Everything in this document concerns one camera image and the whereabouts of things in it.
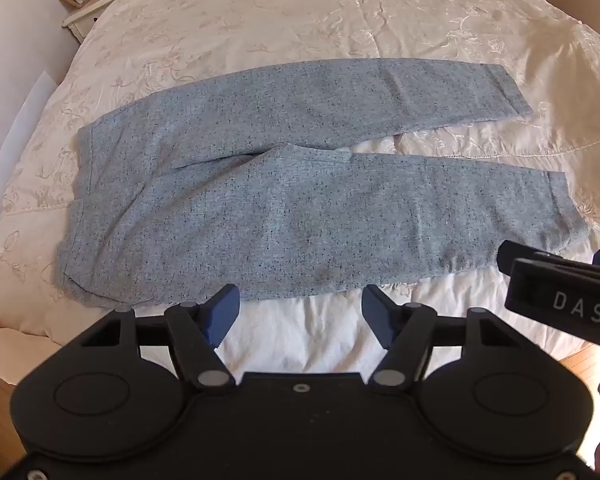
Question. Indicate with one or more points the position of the grey speckled pants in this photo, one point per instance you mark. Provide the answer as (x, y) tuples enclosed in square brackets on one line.
[(280, 220)]

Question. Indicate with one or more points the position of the white nightstand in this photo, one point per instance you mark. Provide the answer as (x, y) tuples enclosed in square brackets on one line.
[(87, 20)]

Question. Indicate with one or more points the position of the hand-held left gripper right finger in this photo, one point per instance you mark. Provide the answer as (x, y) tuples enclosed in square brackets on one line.
[(377, 312)]

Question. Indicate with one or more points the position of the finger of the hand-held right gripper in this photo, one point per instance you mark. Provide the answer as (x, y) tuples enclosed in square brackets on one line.
[(525, 256), (545, 300)]

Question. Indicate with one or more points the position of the cream embroidered bedspread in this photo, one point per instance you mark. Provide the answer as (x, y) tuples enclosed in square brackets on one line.
[(280, 20)]

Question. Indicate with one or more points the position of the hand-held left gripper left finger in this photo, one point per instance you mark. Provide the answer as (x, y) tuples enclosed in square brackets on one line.
[(224, 312)]

